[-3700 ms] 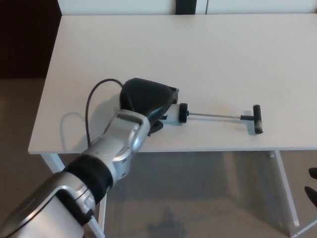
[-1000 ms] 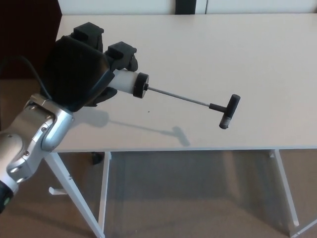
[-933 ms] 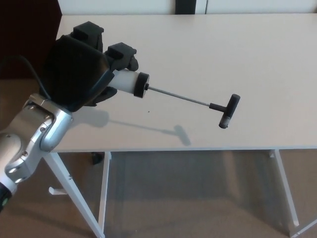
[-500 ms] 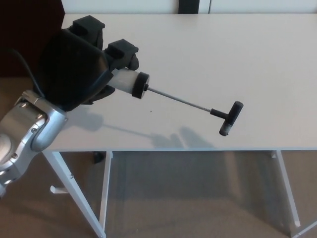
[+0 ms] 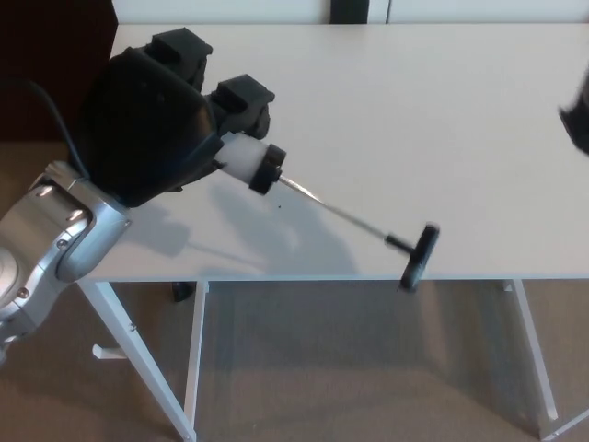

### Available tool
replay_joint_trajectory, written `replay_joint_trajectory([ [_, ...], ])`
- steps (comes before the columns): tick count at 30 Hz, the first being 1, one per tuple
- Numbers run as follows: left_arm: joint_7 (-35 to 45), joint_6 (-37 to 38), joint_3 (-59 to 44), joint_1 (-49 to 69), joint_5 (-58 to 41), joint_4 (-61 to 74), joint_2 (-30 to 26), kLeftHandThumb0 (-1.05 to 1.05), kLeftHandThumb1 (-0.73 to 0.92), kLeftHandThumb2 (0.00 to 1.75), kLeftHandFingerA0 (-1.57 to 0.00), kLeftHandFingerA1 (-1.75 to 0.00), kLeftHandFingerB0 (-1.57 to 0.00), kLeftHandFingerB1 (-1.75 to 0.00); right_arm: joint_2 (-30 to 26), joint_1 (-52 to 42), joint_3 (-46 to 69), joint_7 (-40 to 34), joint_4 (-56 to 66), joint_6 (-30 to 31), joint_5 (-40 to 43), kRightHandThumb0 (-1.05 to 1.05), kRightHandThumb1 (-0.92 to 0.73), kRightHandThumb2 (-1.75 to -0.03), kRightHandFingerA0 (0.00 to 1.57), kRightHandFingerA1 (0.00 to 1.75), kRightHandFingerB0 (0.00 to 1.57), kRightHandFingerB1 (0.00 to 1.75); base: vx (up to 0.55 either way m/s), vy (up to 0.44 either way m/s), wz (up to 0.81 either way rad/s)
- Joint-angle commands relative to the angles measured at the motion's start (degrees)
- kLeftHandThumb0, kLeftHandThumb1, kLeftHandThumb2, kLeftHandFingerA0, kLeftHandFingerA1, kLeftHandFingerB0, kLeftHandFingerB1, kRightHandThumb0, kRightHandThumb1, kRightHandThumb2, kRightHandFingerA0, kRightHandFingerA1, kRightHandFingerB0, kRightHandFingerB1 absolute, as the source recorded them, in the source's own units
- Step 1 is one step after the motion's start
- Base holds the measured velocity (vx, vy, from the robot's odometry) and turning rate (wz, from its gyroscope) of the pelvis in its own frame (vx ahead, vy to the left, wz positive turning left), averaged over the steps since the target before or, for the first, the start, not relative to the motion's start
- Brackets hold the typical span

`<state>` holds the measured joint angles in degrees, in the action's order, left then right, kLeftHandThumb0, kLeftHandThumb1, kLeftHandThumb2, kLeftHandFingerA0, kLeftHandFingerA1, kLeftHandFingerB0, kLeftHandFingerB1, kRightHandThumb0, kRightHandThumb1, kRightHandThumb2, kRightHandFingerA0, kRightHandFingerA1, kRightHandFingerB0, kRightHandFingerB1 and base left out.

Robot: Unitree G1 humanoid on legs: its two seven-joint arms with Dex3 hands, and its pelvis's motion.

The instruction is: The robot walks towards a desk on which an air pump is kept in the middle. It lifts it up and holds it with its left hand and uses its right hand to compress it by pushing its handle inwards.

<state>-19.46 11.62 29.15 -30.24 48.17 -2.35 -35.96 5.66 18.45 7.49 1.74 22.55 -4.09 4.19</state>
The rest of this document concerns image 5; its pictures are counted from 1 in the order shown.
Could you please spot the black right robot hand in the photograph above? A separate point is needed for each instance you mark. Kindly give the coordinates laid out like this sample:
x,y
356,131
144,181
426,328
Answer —
x,y
580,119

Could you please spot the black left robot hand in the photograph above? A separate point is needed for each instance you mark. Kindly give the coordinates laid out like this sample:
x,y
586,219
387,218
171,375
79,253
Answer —
x,y
142,124

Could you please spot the white Franklin hand air pump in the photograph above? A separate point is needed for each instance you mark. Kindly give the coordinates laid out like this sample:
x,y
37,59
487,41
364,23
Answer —
x,y
244,156

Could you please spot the white hook on desk leg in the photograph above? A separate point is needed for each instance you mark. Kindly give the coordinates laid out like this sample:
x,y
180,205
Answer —
x,y
107,352

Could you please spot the dark brown cabinet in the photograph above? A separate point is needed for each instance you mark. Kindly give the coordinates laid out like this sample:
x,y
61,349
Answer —
x,y
46,46

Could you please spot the white cabinet row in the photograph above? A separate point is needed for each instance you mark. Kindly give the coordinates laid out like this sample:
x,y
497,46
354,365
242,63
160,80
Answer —
x,y
230,10

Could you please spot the small black floor object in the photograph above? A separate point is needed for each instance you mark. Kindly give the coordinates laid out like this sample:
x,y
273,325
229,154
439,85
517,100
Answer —
x,y
181,291

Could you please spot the black vertical panel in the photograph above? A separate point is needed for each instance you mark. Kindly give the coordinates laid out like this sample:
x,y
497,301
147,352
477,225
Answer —
x,y
349,10

